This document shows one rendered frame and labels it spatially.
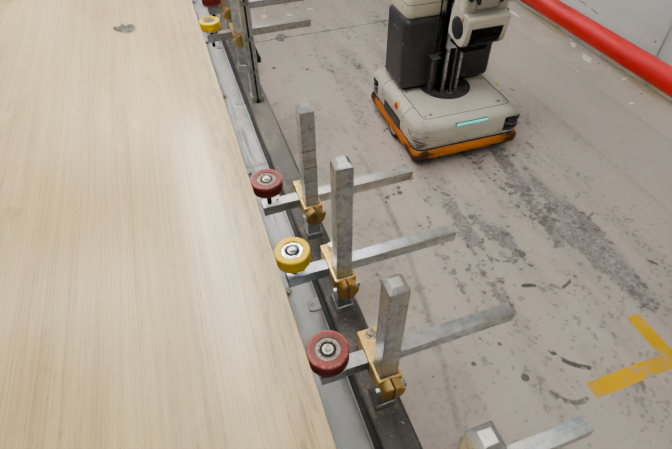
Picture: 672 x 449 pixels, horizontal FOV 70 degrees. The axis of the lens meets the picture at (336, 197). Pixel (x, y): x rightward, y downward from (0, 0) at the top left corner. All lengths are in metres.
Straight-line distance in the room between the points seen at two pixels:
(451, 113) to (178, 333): 1.97
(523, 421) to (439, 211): 1.03
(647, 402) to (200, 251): 1.66
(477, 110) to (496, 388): 1.40
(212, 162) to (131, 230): 0.28
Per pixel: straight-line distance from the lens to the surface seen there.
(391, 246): 1.18
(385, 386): 0.98
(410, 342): 1.04
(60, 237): 1.28
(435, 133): 2.56
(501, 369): 2.02
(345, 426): 1.18
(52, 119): 1.69
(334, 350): 0.94
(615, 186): 2.91
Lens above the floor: 1.73
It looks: 44 degrees down
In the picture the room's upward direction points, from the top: 1 degrees counter-clockwise
